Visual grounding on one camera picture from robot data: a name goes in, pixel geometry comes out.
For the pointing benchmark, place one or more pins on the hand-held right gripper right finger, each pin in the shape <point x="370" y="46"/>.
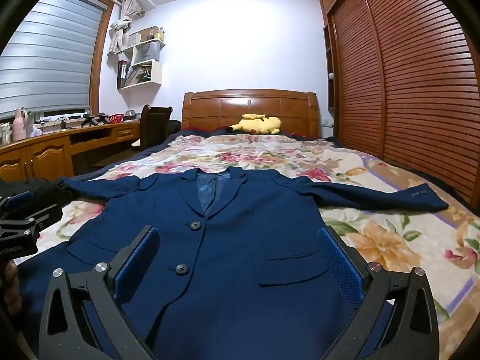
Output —
<point x="337" y="262"/>

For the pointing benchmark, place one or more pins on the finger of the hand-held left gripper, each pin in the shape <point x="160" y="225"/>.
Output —
<point x="18" y="199"/>
<point x="37" y="215"/>

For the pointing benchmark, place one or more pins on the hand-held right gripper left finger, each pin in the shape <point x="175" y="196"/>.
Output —
<point x="135" y="266"/>

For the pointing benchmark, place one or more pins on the navy blue suit jacket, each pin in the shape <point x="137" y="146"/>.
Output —
<point x="225" y="270"/>

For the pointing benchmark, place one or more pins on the person's left hand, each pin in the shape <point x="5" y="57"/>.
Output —
<point x="9" y="285"/>

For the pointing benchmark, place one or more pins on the black cloth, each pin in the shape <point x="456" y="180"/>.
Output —
<point x="41" y="191"/>

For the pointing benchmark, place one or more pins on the wooden desk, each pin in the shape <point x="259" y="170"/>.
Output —
<point x="48" y="153"/>

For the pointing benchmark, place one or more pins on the floral blanket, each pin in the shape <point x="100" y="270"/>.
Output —
<point x="393" y="240"/>

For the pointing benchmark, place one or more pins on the pink bottle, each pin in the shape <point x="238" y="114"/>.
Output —
<point x="19" y="125"/>

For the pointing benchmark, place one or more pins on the spare black gripper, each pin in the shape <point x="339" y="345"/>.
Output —
<point x="88" y="119"/>
<point x="103" y="118"/>

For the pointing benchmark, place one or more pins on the red basket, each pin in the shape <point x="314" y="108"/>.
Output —
<point x="116" y="118"/>

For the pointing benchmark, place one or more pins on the silver metal container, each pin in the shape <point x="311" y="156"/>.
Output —
<point x="130" y="113"/>

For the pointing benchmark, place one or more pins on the grey window blind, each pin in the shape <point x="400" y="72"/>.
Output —
<point x="48" y="63"/>

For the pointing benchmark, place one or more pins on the dark brown chair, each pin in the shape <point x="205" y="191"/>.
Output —
<point x="153" y="123"/>

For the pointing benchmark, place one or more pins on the yellow plush toy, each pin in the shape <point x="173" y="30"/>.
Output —
<point x="258" y="123"/>

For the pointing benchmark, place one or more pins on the row of books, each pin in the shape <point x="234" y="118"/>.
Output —
<point x="129" y="74"/>

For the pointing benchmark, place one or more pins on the wooden bed headboard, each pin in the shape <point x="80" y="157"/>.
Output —
<point x="225" y="108"/>

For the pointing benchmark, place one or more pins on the wooden louvered wardrobe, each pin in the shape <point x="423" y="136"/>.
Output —
<point x="412" y="82"/>

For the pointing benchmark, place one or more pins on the white paper bag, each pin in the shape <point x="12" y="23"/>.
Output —
<point x="148" y="52"/>

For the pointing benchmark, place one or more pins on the white hanging cloth bundle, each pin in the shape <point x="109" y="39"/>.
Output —
<point x="120" y="30"/>

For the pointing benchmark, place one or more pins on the cardboard box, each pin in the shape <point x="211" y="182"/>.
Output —
<point x="142" y="36"/>

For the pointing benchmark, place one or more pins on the wooden window frame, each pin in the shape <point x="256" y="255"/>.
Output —
<point x="98" y="60"/>

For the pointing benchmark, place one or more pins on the white wall shelf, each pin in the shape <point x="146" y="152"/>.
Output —
<point x="155" y="73"/>

